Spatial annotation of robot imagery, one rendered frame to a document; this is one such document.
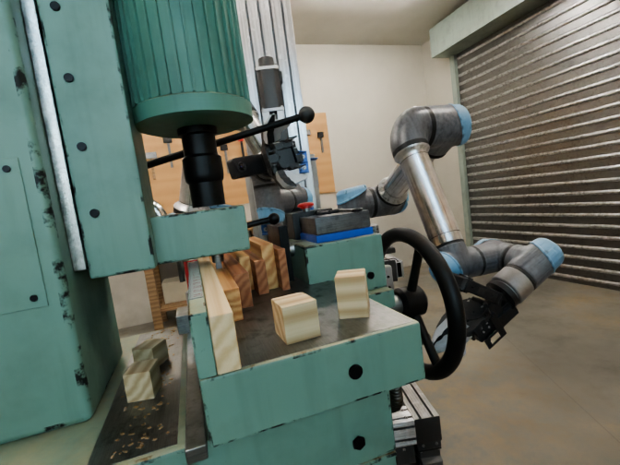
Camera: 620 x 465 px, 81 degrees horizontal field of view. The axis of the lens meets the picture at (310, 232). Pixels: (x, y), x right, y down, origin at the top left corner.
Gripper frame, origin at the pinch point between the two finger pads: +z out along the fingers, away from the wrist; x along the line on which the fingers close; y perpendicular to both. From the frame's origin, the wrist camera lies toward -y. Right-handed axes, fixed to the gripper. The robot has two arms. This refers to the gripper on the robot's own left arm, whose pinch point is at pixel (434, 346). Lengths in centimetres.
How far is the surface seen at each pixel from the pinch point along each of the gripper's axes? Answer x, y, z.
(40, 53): -7, -76, 23
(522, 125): 210, 74, -251
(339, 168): 339, 29, -126
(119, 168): -7, -61, 25
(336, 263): -8.1, -31.8, 8.5
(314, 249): -8.0, -35.8, 10.0
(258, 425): -32, -35, 27
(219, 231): -4, -46, 20
